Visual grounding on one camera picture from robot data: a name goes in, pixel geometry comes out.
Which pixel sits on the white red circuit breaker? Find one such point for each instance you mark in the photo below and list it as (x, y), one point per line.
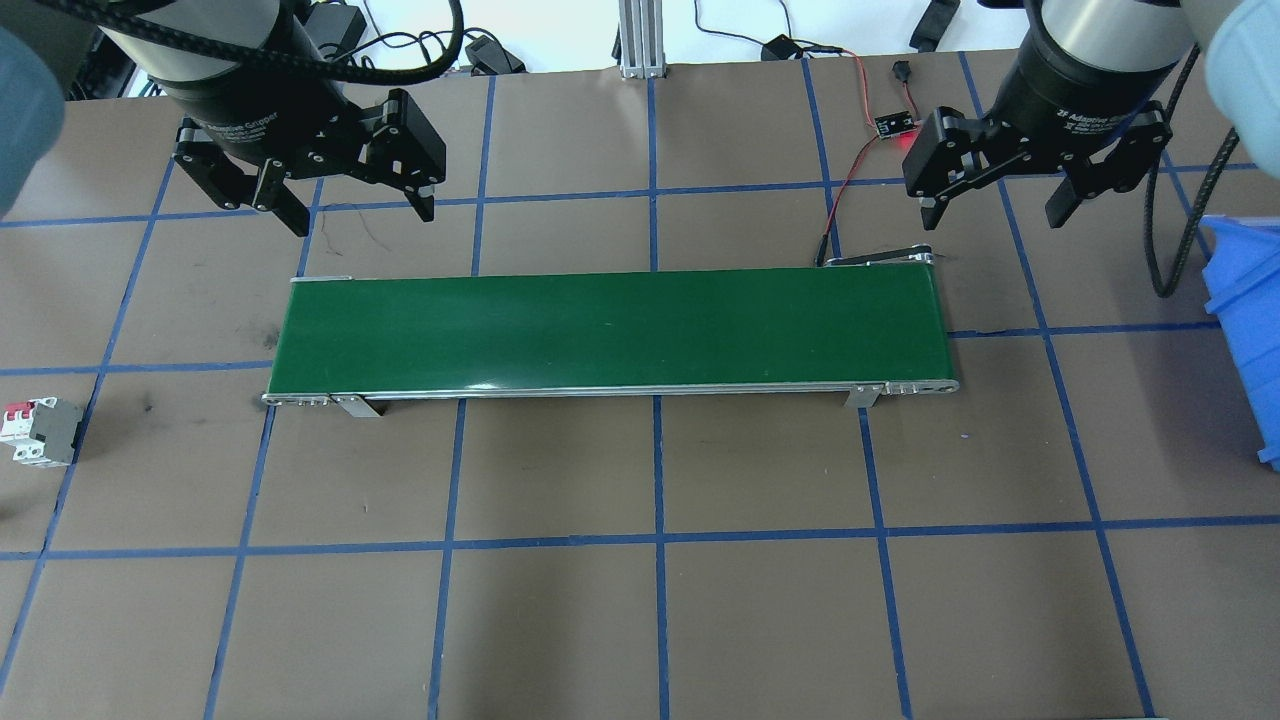
(50, 430)

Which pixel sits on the blue plastic bin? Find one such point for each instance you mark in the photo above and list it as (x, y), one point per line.
(1250, 300)

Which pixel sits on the green conveyor belt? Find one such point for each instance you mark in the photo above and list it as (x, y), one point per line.
(600, 330)

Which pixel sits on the small black sensor board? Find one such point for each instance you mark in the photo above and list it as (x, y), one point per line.
(895, 125)

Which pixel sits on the small black power adapter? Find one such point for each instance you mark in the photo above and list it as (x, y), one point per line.
(780, 47)

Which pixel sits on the black plug adapter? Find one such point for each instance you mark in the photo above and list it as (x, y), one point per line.
(495, 55)

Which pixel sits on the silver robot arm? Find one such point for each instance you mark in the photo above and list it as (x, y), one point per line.
(200, 15)
(1100, 25)

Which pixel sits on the large black power adapter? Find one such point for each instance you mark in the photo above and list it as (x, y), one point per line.
(335, 30)

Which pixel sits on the aluminium profile post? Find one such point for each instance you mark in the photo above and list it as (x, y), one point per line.
(640, 40)

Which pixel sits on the black inline connector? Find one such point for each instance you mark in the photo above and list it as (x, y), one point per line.
(901, 70)

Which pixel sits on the black plastic bracket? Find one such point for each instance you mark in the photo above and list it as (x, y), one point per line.
(935, 25)

